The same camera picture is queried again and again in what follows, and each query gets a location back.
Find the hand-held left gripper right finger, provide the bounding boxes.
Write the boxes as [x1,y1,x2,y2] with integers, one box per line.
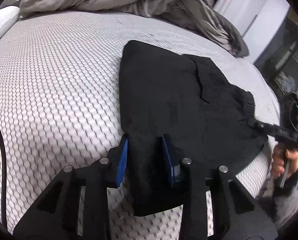
[161,134,278,240]

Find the black pants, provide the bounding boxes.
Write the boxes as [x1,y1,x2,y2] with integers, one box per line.
[119,40,270,217]

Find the person's right hand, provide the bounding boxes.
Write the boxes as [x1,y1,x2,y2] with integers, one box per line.
[271,144,298,180]

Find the white curtain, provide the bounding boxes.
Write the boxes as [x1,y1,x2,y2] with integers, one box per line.
[213,0,263,37]

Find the person's right forearm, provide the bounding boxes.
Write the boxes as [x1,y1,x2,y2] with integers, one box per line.
[262,167,298,228]

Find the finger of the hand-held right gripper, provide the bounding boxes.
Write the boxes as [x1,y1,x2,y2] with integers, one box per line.
[246,119,280,137]

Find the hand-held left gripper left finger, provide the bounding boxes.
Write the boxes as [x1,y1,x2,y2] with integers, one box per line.
[12,134,129,240]

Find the dark cabinet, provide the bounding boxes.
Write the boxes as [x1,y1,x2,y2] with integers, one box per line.
[254,7,298,98]

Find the white pillow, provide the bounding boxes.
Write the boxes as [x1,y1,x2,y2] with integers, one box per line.
[0,5,20,53]

